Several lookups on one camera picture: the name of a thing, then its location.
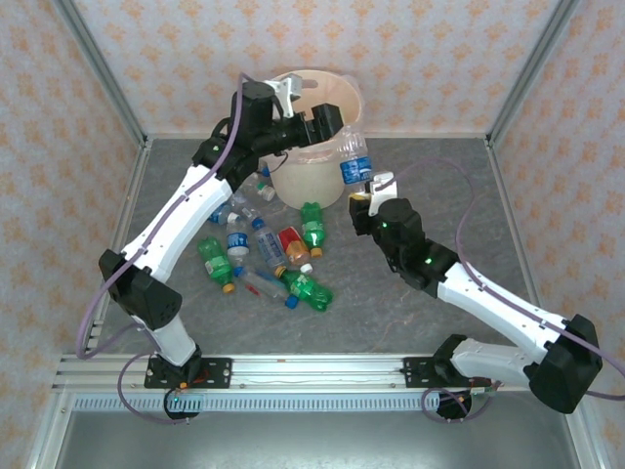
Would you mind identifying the clear bottle blue label white cap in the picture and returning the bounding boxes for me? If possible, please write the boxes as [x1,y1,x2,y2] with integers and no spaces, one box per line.
[338,124,376,187]

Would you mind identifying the red orange bottle white cap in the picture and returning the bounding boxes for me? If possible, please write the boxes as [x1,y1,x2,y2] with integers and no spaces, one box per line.
[276,226,315,274]

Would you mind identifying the clear bottle green white cap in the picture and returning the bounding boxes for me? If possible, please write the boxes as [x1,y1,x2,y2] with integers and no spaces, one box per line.
[241,171,277,200]

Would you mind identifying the crushed green bottle orange cap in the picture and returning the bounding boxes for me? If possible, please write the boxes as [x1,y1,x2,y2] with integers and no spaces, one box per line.
[274,266,336,313]

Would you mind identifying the clear bottle small drop logo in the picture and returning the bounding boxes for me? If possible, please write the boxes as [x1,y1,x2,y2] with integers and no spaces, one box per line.
[229,191,265,221]

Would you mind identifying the clear bottle pale blue print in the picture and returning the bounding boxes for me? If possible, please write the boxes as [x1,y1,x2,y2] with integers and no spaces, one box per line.
[250,218,288,271]

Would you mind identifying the squat bottle blue label white cap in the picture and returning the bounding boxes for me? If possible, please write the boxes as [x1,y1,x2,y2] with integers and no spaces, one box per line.
[208,203,241,226]

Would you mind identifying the clear bottle red label blue cap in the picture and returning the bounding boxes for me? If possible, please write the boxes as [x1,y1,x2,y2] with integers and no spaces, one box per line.
[242,267,300,310]

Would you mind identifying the clear pink bin liner bag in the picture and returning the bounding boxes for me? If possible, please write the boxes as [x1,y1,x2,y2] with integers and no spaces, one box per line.
[263,70,367,165]

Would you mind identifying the cream plastic bin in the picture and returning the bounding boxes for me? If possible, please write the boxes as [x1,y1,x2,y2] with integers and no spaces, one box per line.
[267,69,366,211]

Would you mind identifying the grey metal panel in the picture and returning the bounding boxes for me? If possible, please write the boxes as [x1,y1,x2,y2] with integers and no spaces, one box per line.
[26,390,604,469]

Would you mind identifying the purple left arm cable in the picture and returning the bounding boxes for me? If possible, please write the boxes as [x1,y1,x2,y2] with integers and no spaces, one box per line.
[76,71,294,425]

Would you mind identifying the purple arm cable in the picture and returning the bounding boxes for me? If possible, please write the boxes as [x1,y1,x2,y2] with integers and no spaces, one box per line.
[388,156,625,424]
[76,71,294,425]

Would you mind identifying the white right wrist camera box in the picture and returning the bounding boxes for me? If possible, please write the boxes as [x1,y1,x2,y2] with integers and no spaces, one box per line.
[364,170,397,217]

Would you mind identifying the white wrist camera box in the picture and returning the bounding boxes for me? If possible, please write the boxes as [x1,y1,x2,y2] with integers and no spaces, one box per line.
[364,170,397,217]
[266,72,304,118]

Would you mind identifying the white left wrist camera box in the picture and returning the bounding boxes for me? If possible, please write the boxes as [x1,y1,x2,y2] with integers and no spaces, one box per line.
[266,72,304,118]

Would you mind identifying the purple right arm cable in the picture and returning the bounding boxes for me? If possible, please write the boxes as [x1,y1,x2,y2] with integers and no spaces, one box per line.
[388,156,625,424]

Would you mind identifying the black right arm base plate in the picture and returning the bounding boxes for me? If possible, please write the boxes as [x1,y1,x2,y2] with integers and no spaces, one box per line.
[402,358,494,390]

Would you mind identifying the aluminium frame post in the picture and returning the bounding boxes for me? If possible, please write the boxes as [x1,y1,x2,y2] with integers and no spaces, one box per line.
[51,0,150,148]
[485,0,582,148]

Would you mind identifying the long aluminium base rail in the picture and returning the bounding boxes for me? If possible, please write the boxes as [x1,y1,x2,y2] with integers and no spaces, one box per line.
[51,355,586,392]

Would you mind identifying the grey slotted cable duct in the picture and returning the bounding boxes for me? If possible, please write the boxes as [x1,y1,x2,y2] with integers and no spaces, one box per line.
[72,394,494,412]

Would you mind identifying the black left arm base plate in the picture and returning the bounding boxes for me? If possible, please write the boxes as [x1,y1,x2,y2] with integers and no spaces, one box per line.
[144,358,233,390]

